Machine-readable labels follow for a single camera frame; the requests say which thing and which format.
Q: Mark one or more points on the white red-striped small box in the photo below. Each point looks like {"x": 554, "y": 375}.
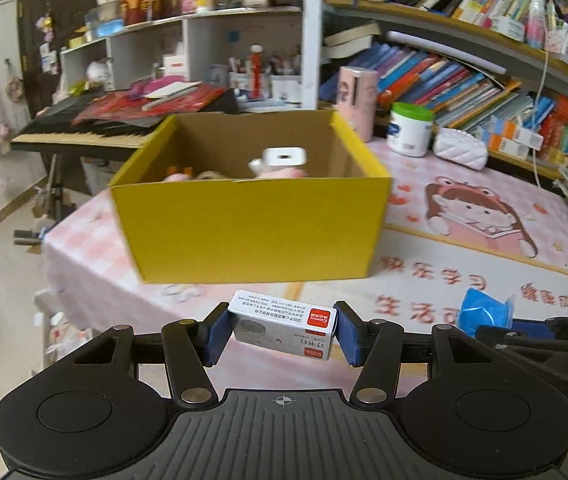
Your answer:
{"x": 173, "y": 65}

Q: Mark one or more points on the white rolled paper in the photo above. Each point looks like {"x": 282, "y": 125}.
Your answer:
{"x": 444, "y": 50}

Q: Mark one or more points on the wooden bookshelf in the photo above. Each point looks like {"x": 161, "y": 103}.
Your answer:
{"x": 311, "y": 35}

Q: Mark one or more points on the white staple box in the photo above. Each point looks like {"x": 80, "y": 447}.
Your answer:
{"x": 284, "y": 325}

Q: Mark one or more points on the white shelf unit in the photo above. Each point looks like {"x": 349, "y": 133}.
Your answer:
{"x": 203, "y": 30}

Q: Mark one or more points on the white charger plug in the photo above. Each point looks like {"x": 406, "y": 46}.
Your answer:
{"x": 284, "y": 156}

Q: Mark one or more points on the black keyboard stand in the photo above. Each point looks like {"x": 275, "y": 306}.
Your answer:
{"x": 54, "y": 185}

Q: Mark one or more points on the white pen cups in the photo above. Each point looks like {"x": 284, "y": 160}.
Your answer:
{"x": 284, "y": 87}

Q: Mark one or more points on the orange white small box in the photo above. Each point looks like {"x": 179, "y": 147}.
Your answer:
{"x": 499, "y": 146}
{"x": 516, "y": 132}

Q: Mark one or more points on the white notebook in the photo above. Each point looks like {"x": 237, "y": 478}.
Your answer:
{"x": 171, "y": 91}

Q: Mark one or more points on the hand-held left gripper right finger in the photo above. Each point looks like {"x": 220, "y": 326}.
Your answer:
{"x": 349, "y": 337}

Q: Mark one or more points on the white jar green lid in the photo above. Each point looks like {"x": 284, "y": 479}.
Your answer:
{"x": 409, "y": 132}

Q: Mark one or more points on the yellow cardboard box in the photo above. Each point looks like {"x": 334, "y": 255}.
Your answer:
{"x": 249, "y": 230}

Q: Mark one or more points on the black electronic keyboard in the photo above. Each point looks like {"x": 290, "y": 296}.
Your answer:
{"x": 48, "y": 122}

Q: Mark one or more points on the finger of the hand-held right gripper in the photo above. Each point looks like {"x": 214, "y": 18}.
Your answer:
{"x": 539, "y": 342}
{"x": 554, "y": 325}

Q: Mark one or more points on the hanging pink bag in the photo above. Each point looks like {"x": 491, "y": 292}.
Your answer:
{"x": 15, "y": 85}

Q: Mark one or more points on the red paper bags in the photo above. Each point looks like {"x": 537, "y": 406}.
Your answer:
{"x": 113, "y": 107}

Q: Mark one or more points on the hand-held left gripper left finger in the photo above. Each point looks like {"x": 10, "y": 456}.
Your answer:
{"x": 216, "y": 337}

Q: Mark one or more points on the pink cylindrical humidifier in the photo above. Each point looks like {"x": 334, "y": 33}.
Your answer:
{"x": 359, "y": 105}

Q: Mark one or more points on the white quilted pouch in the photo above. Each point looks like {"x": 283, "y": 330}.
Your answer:
{"x": 459, "y": 147}

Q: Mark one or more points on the blue packet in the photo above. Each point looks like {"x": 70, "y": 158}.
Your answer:
{"x": 484, "y": 310}

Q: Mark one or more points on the thick cream-edged books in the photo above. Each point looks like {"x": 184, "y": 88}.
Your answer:
{"x": 351, "y": 40}

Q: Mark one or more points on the row of colourful picture books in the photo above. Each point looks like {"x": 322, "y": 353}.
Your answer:
{"x": 439, "y": 80}

